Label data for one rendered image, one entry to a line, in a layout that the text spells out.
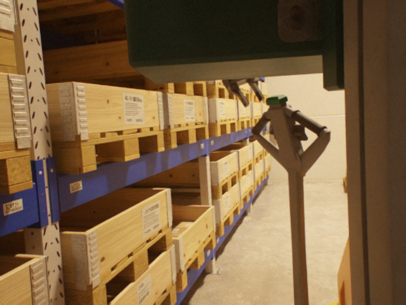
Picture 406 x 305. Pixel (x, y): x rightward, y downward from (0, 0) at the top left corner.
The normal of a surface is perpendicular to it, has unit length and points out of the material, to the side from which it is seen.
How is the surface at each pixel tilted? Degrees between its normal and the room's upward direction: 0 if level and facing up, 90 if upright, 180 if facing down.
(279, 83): 90
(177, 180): 90
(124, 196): 90
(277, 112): 106
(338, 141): 90
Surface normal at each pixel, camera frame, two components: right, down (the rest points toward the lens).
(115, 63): -0.32, 0.10
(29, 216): 0.95, -0.04
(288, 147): -0.86, 0.36
